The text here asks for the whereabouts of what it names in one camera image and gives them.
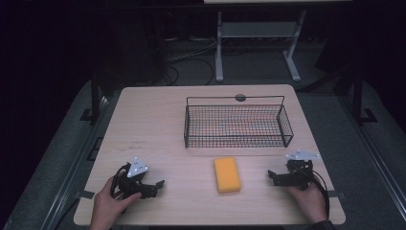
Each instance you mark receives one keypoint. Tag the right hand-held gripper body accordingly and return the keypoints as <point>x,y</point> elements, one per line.
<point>299,171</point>

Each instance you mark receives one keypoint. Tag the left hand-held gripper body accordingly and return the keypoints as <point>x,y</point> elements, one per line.
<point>136,168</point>

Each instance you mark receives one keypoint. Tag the person's right hand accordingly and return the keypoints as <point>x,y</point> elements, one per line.
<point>308,201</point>

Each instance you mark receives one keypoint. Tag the person's left hand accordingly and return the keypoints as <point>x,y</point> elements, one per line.
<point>107,207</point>

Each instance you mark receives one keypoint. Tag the grey tape strip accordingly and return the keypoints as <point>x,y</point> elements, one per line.
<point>84,194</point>
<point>336,194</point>

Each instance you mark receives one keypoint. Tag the yellow sponge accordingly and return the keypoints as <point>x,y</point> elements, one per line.
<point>227,175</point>

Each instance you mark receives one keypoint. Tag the black metal stand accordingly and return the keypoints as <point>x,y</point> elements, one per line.
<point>359,102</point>
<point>94,99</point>

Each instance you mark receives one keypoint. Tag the round dark table grommet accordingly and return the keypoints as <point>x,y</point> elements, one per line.
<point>240,97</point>

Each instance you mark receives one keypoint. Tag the metal floor rail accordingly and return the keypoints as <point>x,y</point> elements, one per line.
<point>72,166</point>
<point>375,153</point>

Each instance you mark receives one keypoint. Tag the white metal desk frame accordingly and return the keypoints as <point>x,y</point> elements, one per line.
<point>257,30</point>

